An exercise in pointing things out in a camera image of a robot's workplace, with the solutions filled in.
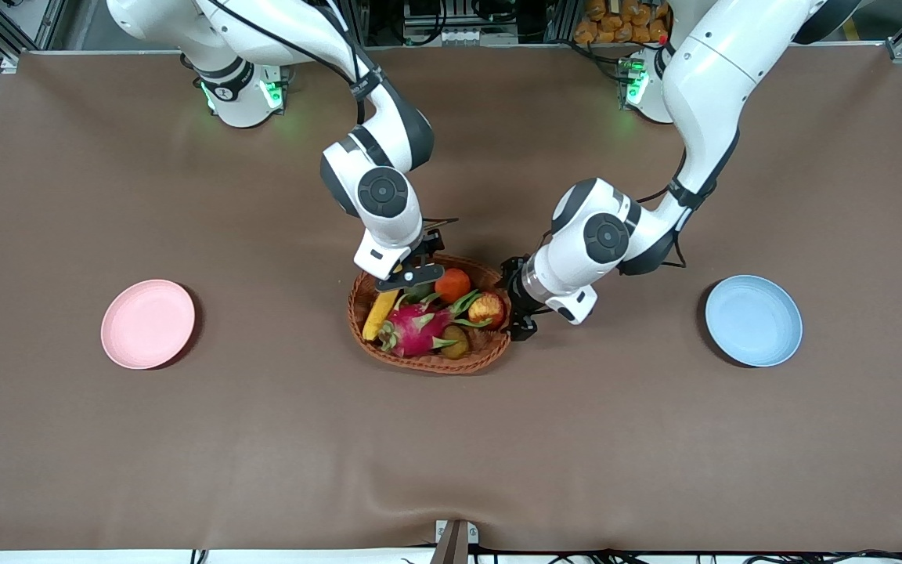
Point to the grey electronics box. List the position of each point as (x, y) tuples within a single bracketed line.
[(459, 23)]

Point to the orange fruit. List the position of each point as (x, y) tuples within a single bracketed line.
[(452, 287)]

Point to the light blue plate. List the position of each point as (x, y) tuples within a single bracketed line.
[(753, 320)]

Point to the dark green avocado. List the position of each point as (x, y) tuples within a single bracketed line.
[(420, 294)]

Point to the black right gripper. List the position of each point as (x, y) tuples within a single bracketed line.
[(434, 243)]

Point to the red yellow apple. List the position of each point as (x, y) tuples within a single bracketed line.
[(488, 310)]

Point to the brown kiwi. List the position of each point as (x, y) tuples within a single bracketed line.
[(455, 343)]

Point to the brown table cloth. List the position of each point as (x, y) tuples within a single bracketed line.
[(451, 446)]

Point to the pink dragon fruit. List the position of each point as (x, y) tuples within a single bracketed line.
[(416, 329)]

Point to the pink plate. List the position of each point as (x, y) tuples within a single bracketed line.
[(147, 323)]

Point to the metal bracket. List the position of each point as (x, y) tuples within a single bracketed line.
[(455, 540)]

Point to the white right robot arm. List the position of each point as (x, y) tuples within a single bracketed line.
[(380, 192)]

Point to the brown wicker basket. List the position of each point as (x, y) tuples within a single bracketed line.
[(482, 356)]

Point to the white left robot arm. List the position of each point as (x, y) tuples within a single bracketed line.
[(701, 86)]

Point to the bag of orange buns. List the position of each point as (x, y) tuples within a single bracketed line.
[(615, 23)]

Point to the yellow banana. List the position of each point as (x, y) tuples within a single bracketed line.
[(377, 317)]

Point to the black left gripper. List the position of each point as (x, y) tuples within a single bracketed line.
[(515, 300)]

